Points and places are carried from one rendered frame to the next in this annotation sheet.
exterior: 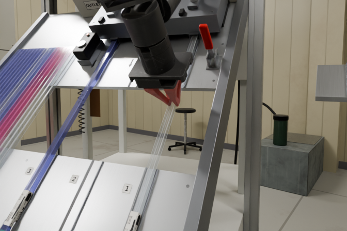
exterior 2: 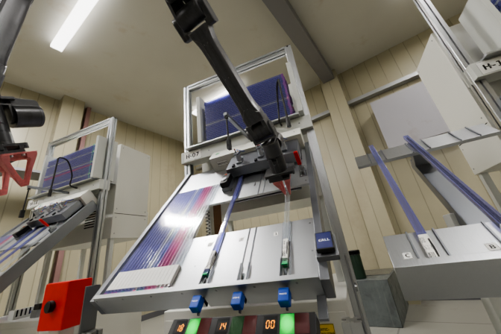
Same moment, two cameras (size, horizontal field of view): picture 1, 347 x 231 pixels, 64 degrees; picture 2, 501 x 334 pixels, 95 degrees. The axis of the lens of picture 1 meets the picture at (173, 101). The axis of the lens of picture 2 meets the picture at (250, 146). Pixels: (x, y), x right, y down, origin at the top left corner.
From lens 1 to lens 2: 0.38 m
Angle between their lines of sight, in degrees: 30
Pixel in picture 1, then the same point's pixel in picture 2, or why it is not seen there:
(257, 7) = (316, 150)
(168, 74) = (285, 171)
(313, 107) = (376, 242)
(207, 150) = (314, 205)
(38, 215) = (225, 261)
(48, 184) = (226, 246)
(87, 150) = not seen: hidden behind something
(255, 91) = (328, 195)
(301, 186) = (394, 317)
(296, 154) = (377, 283)
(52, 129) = not seen: hidden behind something
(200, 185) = (317, 218)
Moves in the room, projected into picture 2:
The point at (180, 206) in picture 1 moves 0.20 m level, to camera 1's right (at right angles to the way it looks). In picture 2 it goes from (309, 231) to (379, 221)
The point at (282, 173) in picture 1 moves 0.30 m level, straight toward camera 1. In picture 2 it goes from (373, 306) to (376, 316)
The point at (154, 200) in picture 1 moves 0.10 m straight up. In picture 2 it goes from (294, 233) to (286, 197)
